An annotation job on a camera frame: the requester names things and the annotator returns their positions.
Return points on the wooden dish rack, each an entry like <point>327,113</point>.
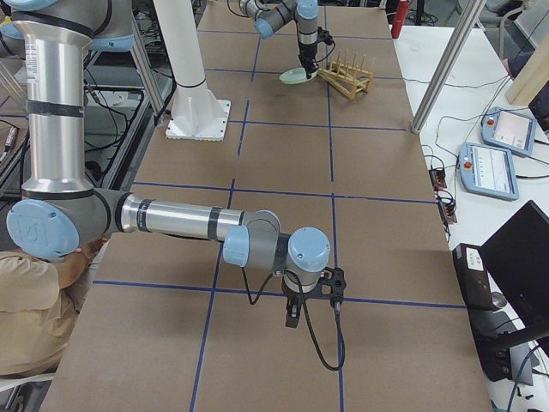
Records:
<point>349,77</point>

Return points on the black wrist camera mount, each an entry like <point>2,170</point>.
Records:
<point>332,284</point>

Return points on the light green plate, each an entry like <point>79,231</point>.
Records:
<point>296,76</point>

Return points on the person in beige clothes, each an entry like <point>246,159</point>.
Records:
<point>40,303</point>

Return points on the blue teach pendant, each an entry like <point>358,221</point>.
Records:
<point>508,129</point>
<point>488,171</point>

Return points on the far blue teach pendant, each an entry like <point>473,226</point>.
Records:
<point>508,129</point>

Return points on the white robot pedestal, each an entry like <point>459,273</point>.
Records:
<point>196,114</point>

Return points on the red cylinder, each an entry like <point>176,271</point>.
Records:
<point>399,19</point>

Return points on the near blue teach pendant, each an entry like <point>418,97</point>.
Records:
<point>488,171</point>

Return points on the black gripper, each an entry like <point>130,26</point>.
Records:
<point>307,53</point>
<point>292,296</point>

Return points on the black computer box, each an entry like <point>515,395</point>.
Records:
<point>501,347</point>

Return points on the person's bare hand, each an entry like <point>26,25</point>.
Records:
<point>83,256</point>

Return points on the aluminium frame post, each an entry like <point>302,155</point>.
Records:
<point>451,53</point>

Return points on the black monitor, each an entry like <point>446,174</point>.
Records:
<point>516,256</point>

